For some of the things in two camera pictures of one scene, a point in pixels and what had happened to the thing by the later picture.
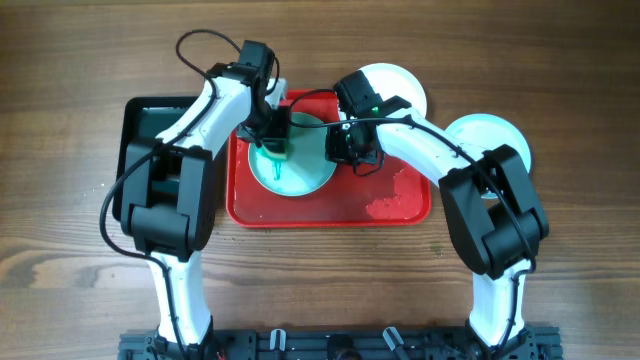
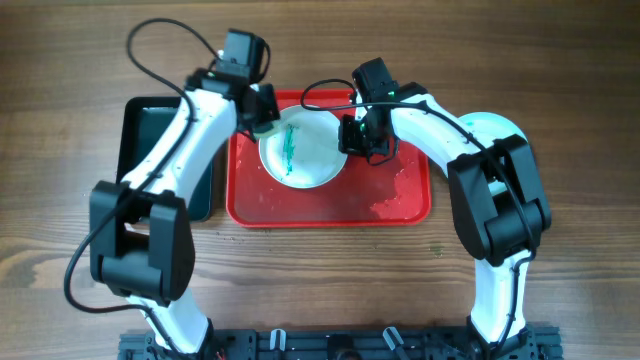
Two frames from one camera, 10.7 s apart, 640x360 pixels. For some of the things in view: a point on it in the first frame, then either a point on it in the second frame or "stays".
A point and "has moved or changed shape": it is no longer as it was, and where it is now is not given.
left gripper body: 265,124 stays
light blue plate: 305,170 → 488,127
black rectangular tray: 143,119 stays
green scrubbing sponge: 273,156 has moved or changed shape
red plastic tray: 392,194 stays
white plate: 392,80 has moved or changed shape
